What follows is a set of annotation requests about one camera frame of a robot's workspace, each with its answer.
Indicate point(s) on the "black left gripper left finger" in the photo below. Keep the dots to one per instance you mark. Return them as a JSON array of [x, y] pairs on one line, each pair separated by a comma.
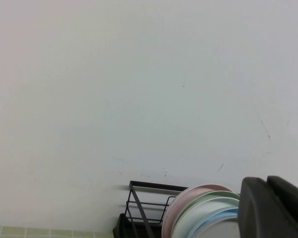
[[260, 213]]

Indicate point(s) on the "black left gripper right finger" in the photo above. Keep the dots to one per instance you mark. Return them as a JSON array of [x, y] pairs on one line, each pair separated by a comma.
[[293, 205]]

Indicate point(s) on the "grey plate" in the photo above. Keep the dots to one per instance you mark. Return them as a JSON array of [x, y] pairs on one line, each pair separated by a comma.
[[223, 228]]

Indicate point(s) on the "blue plate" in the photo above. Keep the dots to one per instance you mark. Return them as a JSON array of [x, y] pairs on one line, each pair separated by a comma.
[[213, 217]]

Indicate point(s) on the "green plate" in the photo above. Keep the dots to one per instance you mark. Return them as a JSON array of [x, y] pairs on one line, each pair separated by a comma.
[[208, 197]]

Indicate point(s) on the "pale mint plate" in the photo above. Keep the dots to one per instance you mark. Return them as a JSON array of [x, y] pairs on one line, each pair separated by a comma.
[[201, 213]]

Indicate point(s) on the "pink plate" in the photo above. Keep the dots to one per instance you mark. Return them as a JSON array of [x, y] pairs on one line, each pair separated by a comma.
[[169, 218]]

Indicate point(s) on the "green checked tablecloth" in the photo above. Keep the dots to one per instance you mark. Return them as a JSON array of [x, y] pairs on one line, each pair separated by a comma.
[[39, 233]]

